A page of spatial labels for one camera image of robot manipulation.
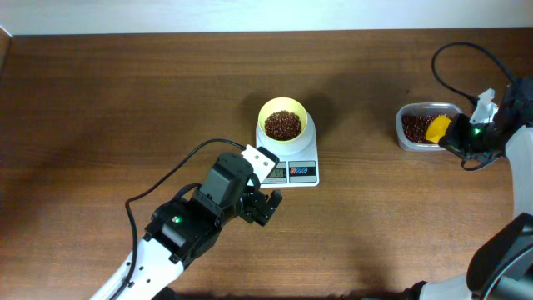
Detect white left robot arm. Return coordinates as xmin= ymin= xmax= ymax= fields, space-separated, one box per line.
xmin=94 ymin=146 xmax=282 ymax=299

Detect yellow plastic scoop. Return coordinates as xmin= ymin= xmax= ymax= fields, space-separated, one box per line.
xmin=426 ymin=115 xmax=451 ymax=144

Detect white digital kitchen scale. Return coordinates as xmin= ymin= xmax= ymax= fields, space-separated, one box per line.
xmin=256 ymin=114 xmax=320 ymax=188

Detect yellow plastic bowl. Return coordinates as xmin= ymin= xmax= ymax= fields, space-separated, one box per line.
xmin=257 ymin=97 xmax=310 ymax=143

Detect red adzuki beans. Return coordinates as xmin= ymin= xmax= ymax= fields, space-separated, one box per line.
xmin=401 ymin=113 xmax=439 ymax=144

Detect beans in yellow bowl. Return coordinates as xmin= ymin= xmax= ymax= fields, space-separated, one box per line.
xmin=264 ymin=110 xmax=302 ymax=141

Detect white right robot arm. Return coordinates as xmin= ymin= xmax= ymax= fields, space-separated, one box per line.
xmin=401 ymin=77 xmax=532 ymax=300

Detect clear plastic bean container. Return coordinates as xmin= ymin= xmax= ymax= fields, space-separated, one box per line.
xmin=396 ymin=102 xmax=462 ymax=152

